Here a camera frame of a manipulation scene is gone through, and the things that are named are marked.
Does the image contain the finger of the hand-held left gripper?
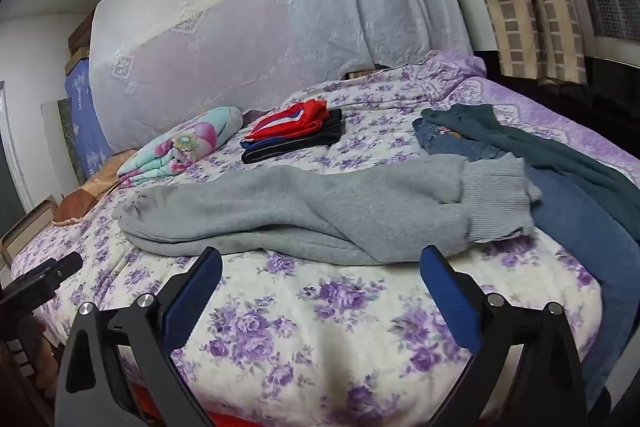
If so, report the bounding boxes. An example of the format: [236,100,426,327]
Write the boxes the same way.
[0,252,84,308]

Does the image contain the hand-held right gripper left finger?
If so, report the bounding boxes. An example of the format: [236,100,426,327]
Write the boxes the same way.
[54,246,224,427]

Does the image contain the cardboard box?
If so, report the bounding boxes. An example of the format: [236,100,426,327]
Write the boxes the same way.
[67,9,96,58]

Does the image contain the blue jeans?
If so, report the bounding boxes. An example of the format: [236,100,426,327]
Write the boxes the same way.
[412,117,640,413]

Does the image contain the blue wrapped package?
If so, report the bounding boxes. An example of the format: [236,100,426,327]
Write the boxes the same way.
[64,57,115,188]

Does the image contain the grey sweatpants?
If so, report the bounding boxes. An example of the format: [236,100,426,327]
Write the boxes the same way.
[111,153,543,267]

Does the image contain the folded red garment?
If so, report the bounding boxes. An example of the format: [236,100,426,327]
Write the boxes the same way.
[240,98,331,146]

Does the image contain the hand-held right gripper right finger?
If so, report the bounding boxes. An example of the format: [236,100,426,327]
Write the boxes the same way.
[419,245,587,427]

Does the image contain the dark teal knit garment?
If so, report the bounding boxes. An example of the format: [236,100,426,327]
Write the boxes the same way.
[420,103,640,233]

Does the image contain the folded floral blanket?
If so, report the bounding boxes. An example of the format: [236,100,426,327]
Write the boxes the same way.
[117,106,244,186]

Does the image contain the wooden frame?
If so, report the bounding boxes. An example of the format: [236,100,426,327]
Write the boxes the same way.
[0,194,58,268]

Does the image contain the purple floral bedsheet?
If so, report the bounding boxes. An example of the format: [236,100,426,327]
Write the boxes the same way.
[10,49,640,423]

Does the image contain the red and black folded clothes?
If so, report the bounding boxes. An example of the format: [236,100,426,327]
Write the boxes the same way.
[241,108,346,165]

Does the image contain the orange-brown pillow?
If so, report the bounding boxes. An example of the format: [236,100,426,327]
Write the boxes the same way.
[52,149,138,224]

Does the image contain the white lace cover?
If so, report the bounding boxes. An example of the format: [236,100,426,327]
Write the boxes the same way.
[87,0,473,155]

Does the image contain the leaning framed picture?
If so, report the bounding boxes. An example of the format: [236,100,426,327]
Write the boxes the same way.
[40,99,88,188]

